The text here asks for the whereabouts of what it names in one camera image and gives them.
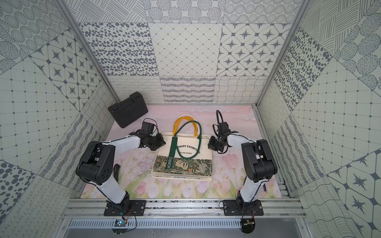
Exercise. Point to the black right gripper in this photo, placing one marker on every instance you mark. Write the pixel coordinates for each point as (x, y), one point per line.
(212, 146)

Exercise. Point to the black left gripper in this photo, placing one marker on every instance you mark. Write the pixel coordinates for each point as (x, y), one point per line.
(156, 141)

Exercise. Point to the starry night canvas tote bag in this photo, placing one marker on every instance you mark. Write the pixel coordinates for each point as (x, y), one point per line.
(180, 177)

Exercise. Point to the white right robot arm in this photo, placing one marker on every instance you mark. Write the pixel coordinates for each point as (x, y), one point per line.
(258, 160)

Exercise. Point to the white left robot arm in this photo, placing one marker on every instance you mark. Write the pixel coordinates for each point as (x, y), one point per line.
(97, 162)

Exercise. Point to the black plastic tool case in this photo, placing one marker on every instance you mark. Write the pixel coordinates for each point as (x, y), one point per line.
(129, 110)

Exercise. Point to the right circuit board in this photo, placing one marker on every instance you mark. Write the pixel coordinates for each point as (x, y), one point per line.
(248, 225)

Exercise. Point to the circuit board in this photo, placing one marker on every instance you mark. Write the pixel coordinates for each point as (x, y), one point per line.
(120, 227)
(248, 225)

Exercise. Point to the left circuit board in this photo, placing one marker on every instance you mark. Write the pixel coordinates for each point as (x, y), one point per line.
(120, 227)

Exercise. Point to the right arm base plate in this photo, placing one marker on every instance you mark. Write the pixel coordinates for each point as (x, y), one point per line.
(236, 208)

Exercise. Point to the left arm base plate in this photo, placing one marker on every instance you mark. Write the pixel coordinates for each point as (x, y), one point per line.
(128, 207)

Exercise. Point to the aluminium mounting rail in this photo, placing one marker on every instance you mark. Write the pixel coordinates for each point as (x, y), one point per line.
(188, 208)

